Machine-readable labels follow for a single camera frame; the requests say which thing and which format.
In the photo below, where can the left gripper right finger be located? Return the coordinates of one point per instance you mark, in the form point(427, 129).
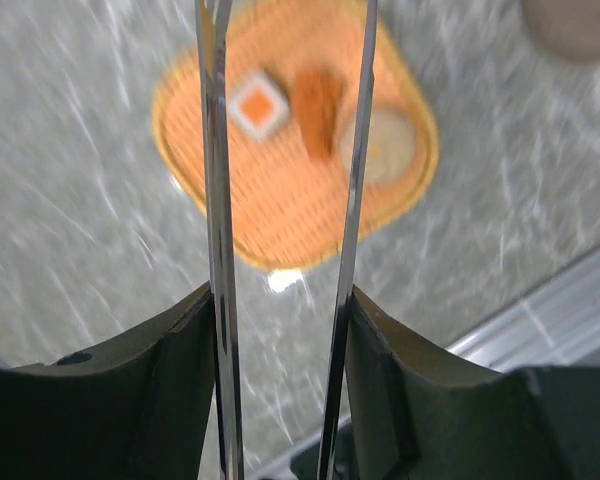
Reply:
point(421, 412)

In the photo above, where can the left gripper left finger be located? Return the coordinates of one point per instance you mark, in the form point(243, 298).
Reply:
point(133, 407)

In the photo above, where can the white steamed bun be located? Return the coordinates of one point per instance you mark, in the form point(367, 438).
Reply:
point(391, 145)

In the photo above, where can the sushi piece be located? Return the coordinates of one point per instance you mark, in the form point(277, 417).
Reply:
point(258, 105)

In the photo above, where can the fried chicken drumstick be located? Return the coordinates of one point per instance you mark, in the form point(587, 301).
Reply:
point(316, 94)

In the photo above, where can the metal tongs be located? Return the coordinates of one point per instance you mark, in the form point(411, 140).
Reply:
point(212, 19)

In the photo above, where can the woven bamboo tray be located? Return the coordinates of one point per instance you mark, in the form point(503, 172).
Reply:
point(288, 210)

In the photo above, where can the brown round lid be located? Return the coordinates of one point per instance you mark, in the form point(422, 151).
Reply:
point(570, 29)

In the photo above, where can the aluminium frame rail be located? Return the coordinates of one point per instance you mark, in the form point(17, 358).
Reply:
point(553, 318)

